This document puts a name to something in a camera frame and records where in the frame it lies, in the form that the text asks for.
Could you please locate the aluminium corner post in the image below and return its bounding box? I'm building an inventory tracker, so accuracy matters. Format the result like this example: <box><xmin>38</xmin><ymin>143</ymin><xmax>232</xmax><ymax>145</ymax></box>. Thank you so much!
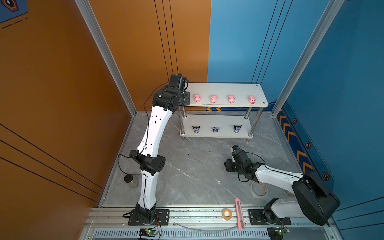
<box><xmin>272</xmin><ymin>0</ymin><xmax>344</xmax><ymax>118</ymax></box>
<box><xmin>75</xmin><ymin>0</ymin><xmax>137</xmax><ymax>117</ymax></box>

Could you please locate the aluminium corner post left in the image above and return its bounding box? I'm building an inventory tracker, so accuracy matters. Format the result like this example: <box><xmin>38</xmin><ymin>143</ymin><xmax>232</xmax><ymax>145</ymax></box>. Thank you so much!
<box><xmin>75</xmin><ymin>0</ymin><xmax>137</xmax><ymax>117</ymax></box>

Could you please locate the aluminium corner post right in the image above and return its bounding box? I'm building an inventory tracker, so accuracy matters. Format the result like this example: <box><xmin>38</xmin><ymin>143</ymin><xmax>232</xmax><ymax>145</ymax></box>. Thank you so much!
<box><xmin>272</xmin><ymin>0</ymin><xmax>344</xmax><ymax>118</ymax></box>

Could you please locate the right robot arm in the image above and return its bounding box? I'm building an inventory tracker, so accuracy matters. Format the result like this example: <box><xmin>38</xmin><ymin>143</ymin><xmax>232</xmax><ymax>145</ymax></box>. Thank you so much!
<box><xmin>225</xmin><ymin>145</ymin><xmax>341</xmax><ymax>226</ymax></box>

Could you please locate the pink utility knife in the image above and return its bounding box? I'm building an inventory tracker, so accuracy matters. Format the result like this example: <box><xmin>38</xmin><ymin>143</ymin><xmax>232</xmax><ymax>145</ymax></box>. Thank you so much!
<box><xmin>235</xmin><ymin>198</ymin><xmax>246</xmax><ymax>230</ymax></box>

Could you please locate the green circuit board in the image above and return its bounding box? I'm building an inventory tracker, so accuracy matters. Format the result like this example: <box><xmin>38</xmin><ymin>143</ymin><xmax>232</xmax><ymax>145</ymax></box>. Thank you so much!
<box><xmin>138</xmin><ymin>228</ymin><xmax>159</xmax><ymax>239</ymax></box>

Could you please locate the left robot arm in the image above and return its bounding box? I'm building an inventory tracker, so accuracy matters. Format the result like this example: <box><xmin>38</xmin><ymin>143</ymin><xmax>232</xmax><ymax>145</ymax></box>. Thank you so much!
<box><xmin>130</xmin><ymin>74</ymin><xmax>190</xmax><ymax>225</ymax></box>

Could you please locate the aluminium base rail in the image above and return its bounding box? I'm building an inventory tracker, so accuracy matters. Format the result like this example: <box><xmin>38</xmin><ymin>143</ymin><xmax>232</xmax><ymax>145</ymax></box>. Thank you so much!
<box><xmin>79</xmin><ymin>206</ymin><xmax>343</xmax><ymax>240</ymax></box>

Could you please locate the white two-tier shelf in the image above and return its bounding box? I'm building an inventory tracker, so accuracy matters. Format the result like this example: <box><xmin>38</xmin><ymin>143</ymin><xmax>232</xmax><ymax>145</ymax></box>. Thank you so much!
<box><xmin>179</xmin><ymin>83</ymin><xmax>269</xmax><ymax>142</ymax></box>

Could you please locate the right circuit board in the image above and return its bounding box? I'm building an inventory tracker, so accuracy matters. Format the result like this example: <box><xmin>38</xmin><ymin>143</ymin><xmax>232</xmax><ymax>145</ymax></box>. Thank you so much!
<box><xmin>267</xmin><ymin>228</ymin><xmax>291</xmax><ymax>240</ymax></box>

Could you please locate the small beige tape roll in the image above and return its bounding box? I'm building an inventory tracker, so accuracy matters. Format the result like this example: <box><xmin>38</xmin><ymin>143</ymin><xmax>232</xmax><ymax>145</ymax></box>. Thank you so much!
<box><xmin>222</xmin><ymin>208</ymin><xmax>233</xmax><ymax>221</ymax></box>

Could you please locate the small metal cup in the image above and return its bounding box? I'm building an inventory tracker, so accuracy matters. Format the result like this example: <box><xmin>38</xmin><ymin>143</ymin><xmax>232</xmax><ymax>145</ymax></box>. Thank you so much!
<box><xmin>124</xmin><ymin>174</ymin><xmax>139</xmax><ymax>189</ymax></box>

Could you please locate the pink pig toy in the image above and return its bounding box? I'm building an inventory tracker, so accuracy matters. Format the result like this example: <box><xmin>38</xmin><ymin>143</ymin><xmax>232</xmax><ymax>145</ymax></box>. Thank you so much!
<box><xmin>249</xmin><ymin>96</ymin><xmax>256</xmax><ymax>105</ymax></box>
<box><xmin>228</xmin><ymin>95</ymin><xmax>236</xmax><ymax>104</ymax></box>
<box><xmin>211</xmin><ymin>95</ymin><xmax>218</xmax><ymax>104</ymax></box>
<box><xmin>194</xmin><ymin>94</ymin><xmax>201</xmax><ymax>103</ymax></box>

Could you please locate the black purple figurine toy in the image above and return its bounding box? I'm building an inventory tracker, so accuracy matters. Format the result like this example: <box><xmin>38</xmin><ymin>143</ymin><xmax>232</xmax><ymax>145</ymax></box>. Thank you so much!
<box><xmin>234</xmin><ymin>125</ymin><xmax>242</xmax><ymax>134</ymax></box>

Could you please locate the clear tape roll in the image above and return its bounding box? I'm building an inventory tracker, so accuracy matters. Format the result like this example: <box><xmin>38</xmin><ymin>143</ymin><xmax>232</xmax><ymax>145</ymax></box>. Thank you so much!
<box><xmin>250</xmin><ymin>182</ymin><xmax>269</xmax><ymax>199</ymax></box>

